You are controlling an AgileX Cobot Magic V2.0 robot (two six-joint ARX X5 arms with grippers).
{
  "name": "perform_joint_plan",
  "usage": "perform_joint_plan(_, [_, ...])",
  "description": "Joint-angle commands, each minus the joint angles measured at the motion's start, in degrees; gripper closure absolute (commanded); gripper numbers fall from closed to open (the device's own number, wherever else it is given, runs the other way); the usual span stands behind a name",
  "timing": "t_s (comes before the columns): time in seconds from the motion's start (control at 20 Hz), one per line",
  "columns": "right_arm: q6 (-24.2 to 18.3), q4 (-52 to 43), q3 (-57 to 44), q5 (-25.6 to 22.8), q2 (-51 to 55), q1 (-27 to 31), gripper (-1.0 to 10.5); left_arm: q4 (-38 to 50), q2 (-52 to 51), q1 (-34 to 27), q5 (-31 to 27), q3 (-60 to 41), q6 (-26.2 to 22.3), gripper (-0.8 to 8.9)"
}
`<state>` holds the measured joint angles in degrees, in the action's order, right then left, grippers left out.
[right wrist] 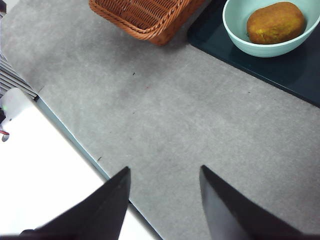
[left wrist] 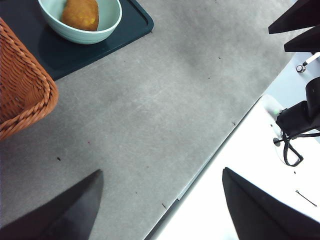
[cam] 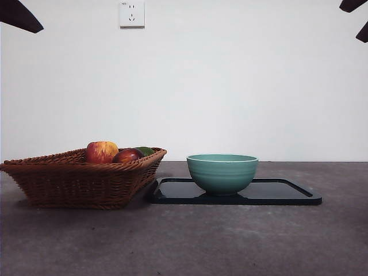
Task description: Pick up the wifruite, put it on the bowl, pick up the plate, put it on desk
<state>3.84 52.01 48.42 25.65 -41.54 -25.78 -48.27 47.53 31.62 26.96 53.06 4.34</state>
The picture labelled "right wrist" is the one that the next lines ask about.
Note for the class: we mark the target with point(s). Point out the brown kiwifruit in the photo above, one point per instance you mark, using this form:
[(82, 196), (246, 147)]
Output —
[(275, 23)]

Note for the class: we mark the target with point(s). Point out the black rectangular tray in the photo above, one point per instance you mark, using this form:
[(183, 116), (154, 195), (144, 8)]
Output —
[(287, 72)]

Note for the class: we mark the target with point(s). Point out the teal ribbed bowl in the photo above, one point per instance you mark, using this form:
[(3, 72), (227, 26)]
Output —
[(237, 32)]

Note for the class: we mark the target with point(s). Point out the grey ribbed panel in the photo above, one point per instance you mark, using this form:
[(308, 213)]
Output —
[(12, 77)]

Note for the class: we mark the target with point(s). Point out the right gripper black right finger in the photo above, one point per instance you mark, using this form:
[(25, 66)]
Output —
[(230, 212)]

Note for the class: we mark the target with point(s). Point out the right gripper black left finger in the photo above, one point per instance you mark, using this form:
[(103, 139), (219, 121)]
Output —
[(100, 212)]

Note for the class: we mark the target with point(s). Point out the brown wicker basket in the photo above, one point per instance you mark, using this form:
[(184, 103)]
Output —
[(145, 15)]

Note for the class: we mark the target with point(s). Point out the white rounded device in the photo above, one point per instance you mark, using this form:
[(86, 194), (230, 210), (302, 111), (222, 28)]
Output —
[(13, 105)]

